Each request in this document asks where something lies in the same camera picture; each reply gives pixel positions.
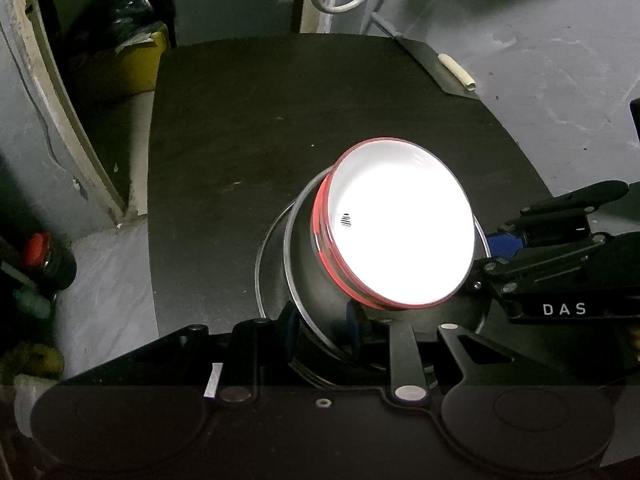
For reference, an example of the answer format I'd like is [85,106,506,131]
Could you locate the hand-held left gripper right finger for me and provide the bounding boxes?
[345,302,596,406]

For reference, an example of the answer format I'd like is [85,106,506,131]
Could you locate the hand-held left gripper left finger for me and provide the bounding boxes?
[55,302,299,404]

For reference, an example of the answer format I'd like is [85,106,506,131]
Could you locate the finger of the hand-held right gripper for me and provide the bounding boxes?
[470,232,611,293]
[500,180,630,247]

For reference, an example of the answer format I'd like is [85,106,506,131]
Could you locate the large steel plate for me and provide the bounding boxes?
[254,195,493,391]

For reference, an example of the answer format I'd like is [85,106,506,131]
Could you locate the small white roll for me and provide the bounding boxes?
[439,54,477,92]

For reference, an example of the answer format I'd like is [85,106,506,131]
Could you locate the red and black object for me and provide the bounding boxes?
[22,232,78,291]

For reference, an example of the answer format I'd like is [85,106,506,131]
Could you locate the yellow bin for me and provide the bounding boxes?
[70,22,170,96]

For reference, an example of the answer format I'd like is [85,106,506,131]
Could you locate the dark grey cabinet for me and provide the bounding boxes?
[170,0,306,46]

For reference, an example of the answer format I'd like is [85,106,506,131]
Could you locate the wooden door frame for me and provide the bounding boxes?
[5,0,146,231]

